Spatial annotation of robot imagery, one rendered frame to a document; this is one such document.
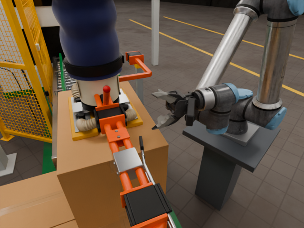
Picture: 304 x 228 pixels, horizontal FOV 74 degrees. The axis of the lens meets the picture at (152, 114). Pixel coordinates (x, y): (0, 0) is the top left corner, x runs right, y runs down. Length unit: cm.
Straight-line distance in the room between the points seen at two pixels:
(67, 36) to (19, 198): 106
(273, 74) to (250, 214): 127
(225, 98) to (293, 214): 156
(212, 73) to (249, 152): 62
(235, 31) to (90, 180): 87
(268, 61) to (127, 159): 85
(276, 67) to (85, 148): 94
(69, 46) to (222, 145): 104
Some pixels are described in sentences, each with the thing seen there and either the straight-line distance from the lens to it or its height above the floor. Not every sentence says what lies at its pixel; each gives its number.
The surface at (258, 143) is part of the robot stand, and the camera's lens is 148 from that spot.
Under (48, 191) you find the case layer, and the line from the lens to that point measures 148.
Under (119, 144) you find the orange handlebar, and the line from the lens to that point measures 61.
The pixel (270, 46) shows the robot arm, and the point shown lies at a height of 138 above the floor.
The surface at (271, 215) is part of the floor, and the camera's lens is 212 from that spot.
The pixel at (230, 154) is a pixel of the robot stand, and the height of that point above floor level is 75.
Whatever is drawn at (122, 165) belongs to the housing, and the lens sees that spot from 51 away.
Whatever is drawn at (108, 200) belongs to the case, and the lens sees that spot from 90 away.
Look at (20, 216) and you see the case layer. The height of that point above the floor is 54.
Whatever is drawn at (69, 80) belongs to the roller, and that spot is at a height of 53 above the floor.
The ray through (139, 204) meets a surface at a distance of 44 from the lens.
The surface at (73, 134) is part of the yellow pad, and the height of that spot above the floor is 113.
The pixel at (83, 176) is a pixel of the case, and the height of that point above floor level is 108.
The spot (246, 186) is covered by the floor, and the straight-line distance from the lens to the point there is 221.
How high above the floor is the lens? 164
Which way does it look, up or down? 34 degrees down
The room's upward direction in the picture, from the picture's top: straight up
